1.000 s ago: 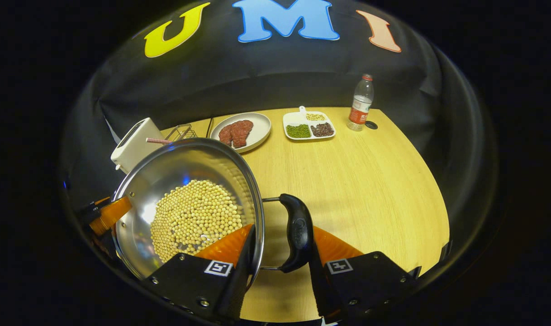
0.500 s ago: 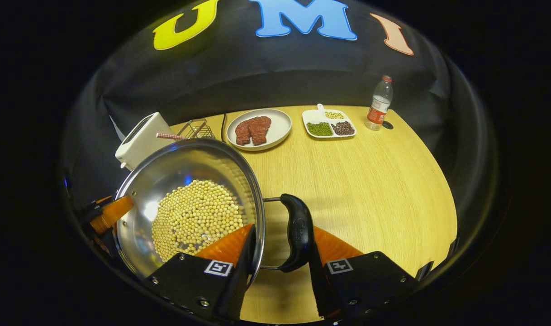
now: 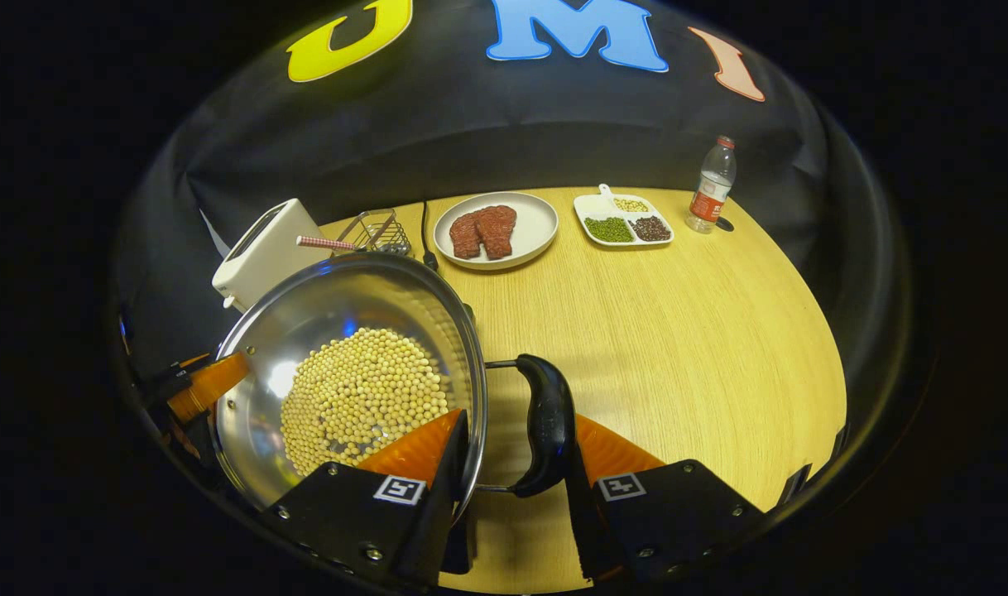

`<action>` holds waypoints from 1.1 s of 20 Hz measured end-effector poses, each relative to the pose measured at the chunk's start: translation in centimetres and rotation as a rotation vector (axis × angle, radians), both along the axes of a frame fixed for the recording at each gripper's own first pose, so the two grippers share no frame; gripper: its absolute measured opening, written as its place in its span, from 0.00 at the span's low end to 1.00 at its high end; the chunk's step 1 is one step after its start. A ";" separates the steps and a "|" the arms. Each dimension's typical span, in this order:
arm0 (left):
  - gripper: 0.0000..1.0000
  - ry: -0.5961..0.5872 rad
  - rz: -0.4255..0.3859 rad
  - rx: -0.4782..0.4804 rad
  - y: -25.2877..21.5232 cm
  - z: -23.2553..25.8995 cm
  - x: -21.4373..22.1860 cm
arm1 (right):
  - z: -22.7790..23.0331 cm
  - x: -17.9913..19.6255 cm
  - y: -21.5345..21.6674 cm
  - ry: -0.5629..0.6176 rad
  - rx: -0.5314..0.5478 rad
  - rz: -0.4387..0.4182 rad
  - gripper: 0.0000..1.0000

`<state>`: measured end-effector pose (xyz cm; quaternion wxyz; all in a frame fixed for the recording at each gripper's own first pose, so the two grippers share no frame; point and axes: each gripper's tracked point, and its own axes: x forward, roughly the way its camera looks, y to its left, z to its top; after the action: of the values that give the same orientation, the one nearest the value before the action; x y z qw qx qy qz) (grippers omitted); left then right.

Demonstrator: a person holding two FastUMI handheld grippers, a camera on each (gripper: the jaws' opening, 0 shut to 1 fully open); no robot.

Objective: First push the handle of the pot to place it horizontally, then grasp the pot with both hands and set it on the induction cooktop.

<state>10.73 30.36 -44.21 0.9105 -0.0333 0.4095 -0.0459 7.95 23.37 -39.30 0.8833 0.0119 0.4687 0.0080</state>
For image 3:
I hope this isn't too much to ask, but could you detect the black power cable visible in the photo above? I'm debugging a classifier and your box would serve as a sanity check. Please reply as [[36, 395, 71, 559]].
[[420, 199, 439, 272]]

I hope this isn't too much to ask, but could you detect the black backdrop cloth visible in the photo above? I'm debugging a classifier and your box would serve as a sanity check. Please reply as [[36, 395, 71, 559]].
[[111, 0, 914, 398]]

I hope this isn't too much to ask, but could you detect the brown meat slice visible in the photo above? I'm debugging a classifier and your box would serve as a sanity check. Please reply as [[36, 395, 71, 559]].
[[475, 205, 518, 261], [449, 212, 482, 260]]

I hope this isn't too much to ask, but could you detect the steel pot with black handles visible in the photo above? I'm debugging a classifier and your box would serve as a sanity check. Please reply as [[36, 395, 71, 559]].
[[210, 251, 577, 531]]

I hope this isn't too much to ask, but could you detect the white toaster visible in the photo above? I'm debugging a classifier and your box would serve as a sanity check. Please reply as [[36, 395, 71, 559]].
[[212, 199, 333, 313]]

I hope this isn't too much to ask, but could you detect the pile of soybeans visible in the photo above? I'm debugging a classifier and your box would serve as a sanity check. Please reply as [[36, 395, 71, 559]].
[[281, 328, 451, 477]]

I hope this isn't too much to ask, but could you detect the white divided dish of beans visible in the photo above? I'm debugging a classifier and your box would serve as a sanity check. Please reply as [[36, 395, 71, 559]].
[[574, 184, 675, 248]]

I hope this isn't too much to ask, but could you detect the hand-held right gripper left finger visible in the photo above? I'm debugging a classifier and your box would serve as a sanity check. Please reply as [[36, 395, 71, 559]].
[[260, 408, 472, 584]]

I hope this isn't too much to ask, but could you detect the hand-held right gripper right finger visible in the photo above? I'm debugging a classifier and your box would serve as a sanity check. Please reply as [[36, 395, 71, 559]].
[[566, 411, 766, 580]]

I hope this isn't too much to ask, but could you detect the wire mesh basket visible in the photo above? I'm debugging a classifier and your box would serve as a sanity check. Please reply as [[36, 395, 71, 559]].
[[336, 209, 412, 256]]

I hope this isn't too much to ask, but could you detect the clear plastic water bottle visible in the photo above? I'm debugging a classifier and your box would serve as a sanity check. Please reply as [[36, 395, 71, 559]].
[[686, 136, 737, 234]]

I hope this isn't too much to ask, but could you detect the round white plate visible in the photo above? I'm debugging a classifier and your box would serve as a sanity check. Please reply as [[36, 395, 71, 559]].
[[434, 192, 559, 272]]

